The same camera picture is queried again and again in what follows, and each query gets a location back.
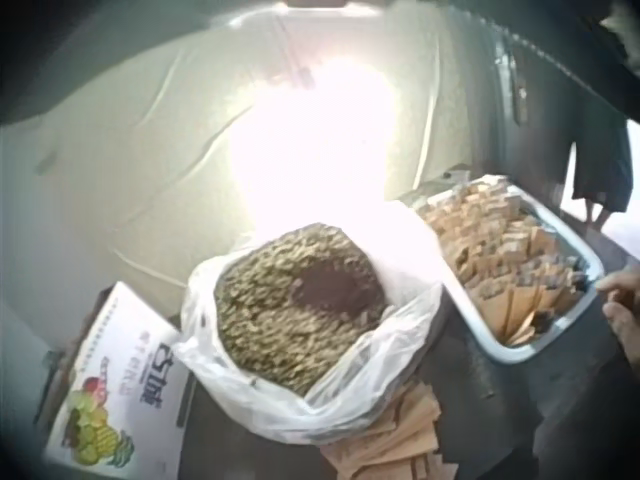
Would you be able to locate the white tray with blue rim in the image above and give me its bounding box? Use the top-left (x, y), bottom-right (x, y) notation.
top-left (407, 173), bottom-right (606, 365)

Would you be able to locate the white carton with fruit print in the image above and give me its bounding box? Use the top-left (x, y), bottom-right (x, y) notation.
top-left (43, 280), bottom-right (194, 479)

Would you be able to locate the person's right hand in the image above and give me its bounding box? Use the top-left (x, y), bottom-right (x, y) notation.
top-left (595, 269), bottom-right (640, 374)

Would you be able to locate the heap of green-brown dried leaves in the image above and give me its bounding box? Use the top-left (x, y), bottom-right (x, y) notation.
top-left (213, 225), bottom-right (386, 396)

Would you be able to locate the clear plastic bag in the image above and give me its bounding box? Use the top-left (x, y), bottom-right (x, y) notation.
top-left (177, 223), bottom-right (446, 445)

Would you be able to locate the pile of flat brown envelopes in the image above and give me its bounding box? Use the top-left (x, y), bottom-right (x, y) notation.
top-left (319, 380), bottom-right (460, 480)

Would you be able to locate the row of filled brown packets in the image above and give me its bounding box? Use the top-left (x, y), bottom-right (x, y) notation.
top-left (418, 180), bottom-right (591, 347)

